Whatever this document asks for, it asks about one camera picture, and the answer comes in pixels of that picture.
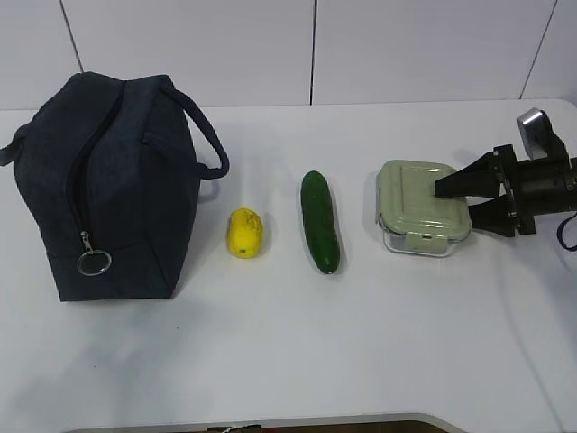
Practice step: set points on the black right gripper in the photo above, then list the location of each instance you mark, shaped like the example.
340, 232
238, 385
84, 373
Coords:
532, 188

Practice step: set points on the glass container green lid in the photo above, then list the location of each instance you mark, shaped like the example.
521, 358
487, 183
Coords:
413, 220

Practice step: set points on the green cucumber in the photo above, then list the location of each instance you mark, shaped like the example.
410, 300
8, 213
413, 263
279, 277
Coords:
318, 222

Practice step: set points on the yellow lemon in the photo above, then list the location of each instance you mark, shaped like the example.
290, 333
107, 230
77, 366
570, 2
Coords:
245, 233

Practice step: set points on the dark blue lunch bag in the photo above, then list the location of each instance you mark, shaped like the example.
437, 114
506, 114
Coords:
111, 170

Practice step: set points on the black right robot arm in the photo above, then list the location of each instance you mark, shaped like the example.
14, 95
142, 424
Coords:
516, 191

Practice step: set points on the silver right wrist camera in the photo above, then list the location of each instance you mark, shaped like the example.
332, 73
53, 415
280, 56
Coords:
538, 136

